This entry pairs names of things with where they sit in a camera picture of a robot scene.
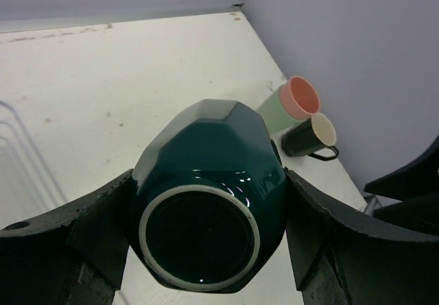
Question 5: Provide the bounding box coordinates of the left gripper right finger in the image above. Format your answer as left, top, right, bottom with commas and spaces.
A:
285, 169, 438, 304

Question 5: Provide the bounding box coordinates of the clear wire dish rack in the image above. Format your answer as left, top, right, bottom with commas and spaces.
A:
1, 101, 68, 220

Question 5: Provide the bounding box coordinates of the light green plastic cup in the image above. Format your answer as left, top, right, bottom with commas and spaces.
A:
256, 89, 302, 135

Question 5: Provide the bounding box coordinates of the black mug with handle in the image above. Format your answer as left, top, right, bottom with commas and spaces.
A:
281, 113, 340, 162

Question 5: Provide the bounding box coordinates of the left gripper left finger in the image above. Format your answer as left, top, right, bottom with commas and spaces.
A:
1, 171, 132, 304

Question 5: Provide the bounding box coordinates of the pink cup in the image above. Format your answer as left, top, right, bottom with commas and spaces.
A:
279, 76, 321, 121

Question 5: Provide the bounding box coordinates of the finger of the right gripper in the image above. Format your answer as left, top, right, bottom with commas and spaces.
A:
372, 193, 438, 242
364, 142, 438, 201

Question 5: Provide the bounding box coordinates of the dark teal cup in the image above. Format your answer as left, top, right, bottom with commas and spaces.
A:
126, 99, 287, 293

